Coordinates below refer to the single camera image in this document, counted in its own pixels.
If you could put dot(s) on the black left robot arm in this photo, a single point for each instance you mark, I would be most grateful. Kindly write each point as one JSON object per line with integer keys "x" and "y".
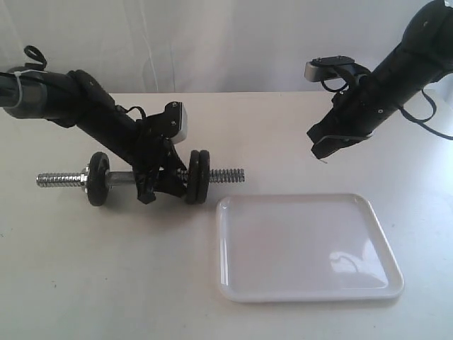
{"x": 76, "y": 99}

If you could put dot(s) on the chrome threaded dumbbell bar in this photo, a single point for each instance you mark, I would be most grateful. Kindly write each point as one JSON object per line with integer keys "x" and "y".
{"x": 121, "y": 178}

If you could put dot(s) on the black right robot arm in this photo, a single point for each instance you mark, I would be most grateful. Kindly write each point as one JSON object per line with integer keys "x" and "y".
{"x": 423, "y": 56}

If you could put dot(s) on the white curtain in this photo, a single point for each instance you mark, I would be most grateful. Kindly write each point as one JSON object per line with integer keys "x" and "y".
{"x": 200, "y": 46}

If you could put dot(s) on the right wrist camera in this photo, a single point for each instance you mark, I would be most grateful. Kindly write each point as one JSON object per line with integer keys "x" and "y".
{"x": 323, "y": 69}

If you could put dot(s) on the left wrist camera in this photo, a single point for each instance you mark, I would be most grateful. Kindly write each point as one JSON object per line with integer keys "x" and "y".
{"x": 172, "y": 123}

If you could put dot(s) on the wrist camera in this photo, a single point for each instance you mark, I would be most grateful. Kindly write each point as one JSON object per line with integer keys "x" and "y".
{"x": 172, "y": 123}
{"x": 323, "y": 69}

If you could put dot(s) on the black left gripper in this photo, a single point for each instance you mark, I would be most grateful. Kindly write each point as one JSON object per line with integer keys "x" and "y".
{"x": 152, "y": 155}

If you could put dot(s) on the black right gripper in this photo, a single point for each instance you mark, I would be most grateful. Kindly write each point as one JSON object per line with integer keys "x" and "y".
{"x": 355, "y": 115}

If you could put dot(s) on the white plastic tray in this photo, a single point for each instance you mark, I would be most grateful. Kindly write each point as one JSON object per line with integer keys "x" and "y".
{"x": 324, "y": 247}

